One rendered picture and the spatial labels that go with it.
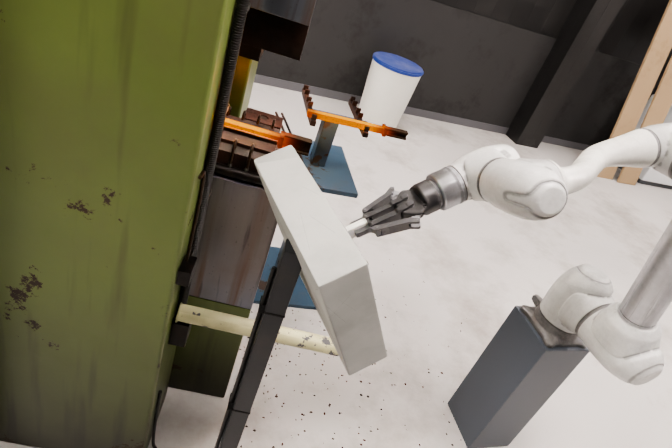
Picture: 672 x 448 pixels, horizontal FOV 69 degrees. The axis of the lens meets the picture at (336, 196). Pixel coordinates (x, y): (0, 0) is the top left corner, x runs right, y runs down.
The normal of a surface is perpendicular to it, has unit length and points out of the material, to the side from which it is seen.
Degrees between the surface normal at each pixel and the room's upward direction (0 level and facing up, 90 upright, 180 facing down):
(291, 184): 30
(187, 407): 0
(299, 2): 90
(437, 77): 90
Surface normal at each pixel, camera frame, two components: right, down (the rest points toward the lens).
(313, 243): -0.18, -0.71
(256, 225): -0.01, 0.52
